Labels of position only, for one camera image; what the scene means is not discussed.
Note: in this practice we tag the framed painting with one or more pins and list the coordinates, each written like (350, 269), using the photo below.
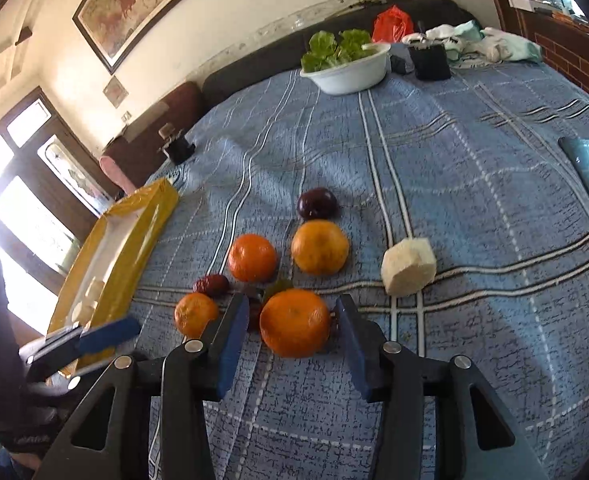
(134, 0)

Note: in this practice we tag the red plastic bag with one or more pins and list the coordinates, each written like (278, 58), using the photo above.
(392, 25)

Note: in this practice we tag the orange mandarin middle left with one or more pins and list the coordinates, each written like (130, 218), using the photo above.
(252, 259)

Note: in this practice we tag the small wall plaque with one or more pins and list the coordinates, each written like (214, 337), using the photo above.
(115, 92)

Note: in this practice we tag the yellow-orange mandarin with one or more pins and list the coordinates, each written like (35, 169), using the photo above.
(319, 248)

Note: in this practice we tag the blue checked tablecloth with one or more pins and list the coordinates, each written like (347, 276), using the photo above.
(472, 163)

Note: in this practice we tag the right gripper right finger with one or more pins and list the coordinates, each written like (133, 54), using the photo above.
(385, 372)

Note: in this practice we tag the wooden door with glass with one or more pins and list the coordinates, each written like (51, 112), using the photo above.
(52, 192)

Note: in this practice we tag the white peeled fruit chunk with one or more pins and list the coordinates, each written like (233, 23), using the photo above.
(408, 267)

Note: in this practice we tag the green lettuce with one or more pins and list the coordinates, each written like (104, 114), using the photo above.
(325, 50)

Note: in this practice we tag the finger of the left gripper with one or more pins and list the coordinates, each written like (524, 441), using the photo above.
(108, 336)

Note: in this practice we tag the yellow cardboard tray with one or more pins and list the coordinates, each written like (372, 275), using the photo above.
(114, 255)

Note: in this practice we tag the dark purple plum far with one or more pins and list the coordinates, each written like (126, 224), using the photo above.
(317, 203)

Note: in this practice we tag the red jujube date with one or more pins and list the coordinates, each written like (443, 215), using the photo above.
(212, 285)

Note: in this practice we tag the small orange near tray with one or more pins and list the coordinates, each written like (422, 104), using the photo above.
(193, 312)

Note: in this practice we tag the black leather sofa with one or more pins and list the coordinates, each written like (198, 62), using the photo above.
(285, 53)

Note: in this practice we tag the dark plum behind orange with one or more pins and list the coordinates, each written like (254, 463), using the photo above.
(256, 303)

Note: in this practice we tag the black box holder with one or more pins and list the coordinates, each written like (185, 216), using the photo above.
(430, 61)

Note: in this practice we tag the white and green cloth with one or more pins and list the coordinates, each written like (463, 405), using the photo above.
(468, 43)

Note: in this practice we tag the large orange with leaf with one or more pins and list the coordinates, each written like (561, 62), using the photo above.
(295, 323)

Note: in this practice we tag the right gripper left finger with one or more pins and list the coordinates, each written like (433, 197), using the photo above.
(199, 370)

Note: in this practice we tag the maroon armchair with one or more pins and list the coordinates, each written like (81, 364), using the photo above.
(135, 153)

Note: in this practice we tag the white bowl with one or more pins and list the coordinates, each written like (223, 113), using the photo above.
(354, 76)

